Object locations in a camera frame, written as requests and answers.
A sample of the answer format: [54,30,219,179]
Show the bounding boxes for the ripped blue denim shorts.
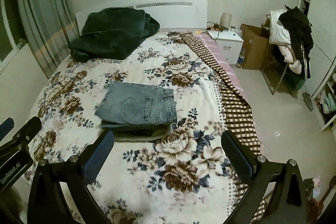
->
[95,82,177,125]

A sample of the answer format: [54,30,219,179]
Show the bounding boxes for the brown checkered sheet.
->
[167,32,266,223]

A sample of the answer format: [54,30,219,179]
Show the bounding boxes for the floral bed cover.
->
[30,32,255,223]

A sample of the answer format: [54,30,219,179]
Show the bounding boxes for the folded dark blue jeans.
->
[101,121,171,136]

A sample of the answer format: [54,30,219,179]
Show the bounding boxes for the grey striped curtain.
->
[17,0,79,77]

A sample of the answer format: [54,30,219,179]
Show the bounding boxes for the dark green blanket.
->
[68,7,160,63]

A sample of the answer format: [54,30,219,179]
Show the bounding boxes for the chair piled with clothes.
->
[261,8,308,97]

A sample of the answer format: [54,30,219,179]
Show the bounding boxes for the brown cardboard box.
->
[240,24,272,71]

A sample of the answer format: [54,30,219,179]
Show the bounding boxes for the white bedside table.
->
[207,30,243,66]

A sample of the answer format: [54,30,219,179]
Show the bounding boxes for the black jacket on chair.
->
[278,6,314,80]

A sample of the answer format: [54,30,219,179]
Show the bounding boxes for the beige cylindrical lamp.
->
[220,12,232,30]

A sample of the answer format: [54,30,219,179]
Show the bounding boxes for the white wardrobe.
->
[298,0,335,131]

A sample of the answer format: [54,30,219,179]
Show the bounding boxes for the white bed headboard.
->
[76,0,207,37]

